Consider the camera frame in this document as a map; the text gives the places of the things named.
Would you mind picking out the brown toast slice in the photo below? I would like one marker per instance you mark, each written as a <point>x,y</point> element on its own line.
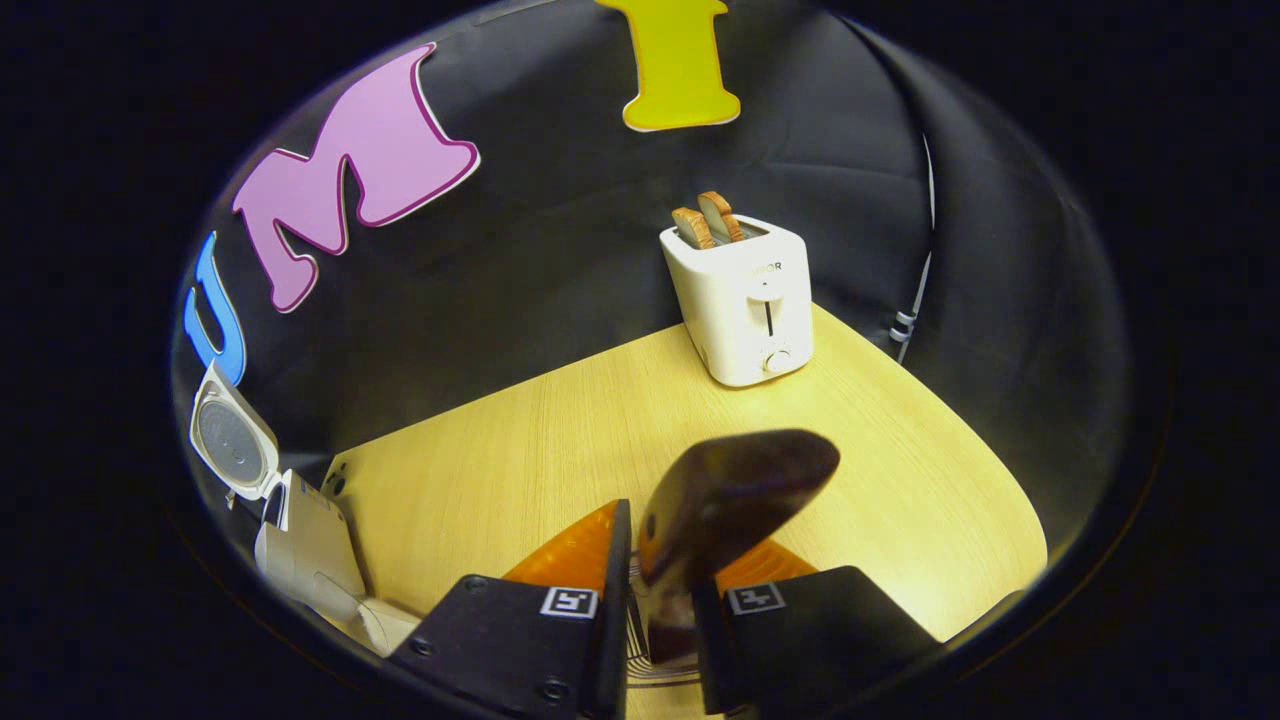
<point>722,217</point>
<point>693,228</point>

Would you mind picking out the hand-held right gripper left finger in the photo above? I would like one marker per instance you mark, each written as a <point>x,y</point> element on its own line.
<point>615,620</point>

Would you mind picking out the brown wooden spoon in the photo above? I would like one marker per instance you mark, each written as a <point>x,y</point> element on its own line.
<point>730,500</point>

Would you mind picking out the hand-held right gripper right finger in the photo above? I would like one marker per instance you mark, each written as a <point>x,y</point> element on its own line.
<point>800,640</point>

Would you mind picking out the black backdrop cloth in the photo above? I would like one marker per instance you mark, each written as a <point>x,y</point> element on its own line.
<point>560,250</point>

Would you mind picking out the white rice cooker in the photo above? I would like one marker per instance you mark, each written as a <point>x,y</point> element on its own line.
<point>305,550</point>

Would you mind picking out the white toaster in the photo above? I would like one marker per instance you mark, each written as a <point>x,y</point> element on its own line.
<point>745,320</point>

